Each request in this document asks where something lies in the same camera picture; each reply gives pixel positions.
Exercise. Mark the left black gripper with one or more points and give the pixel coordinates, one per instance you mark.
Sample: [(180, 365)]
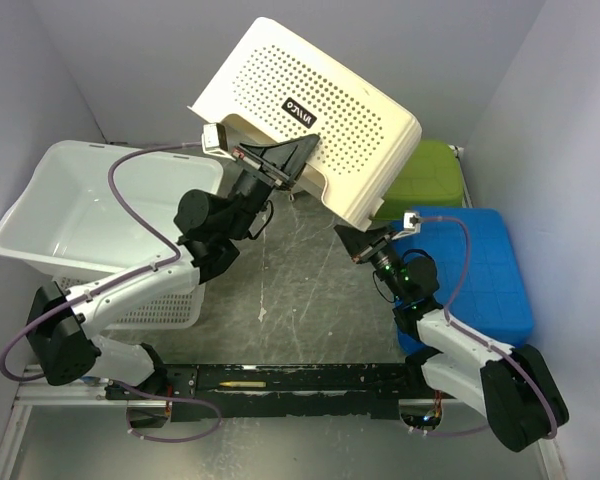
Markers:
[(284, 162)]

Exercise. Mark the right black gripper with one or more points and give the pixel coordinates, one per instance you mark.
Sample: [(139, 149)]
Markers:
[(364, 245)]

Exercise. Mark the cream perforated laundry basket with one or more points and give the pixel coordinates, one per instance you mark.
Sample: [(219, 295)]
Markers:
[(275, 86)]

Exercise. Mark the green plastic tub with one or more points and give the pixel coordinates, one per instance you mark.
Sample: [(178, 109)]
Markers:
[(432, 176)]

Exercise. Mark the blue plastic tub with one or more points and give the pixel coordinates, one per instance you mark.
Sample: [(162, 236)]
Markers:
[(492, 299)]

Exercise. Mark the white perforated basket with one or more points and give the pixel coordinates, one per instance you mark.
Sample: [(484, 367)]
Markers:
[(155, 305)]

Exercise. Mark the white plastic basket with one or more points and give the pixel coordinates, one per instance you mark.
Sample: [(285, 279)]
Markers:
[(67, 223)]

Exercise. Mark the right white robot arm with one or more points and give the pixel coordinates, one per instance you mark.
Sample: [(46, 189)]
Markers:
[(511, 387)]

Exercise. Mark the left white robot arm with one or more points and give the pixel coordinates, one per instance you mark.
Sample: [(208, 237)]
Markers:
[(64, 326)]

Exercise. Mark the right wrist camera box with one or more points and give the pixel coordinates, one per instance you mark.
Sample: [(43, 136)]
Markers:
[(411, 225)]

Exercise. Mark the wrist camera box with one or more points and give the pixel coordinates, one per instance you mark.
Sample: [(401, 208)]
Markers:
[(214, 140), (411, 225)]

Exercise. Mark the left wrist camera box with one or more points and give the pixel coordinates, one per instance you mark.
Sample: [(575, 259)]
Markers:
[(214, 140)]

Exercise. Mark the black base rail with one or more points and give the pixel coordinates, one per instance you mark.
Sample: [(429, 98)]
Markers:
[(383, 391)]

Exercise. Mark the aluminium frame rail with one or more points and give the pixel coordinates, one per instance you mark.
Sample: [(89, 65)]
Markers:
[(97, 430)]

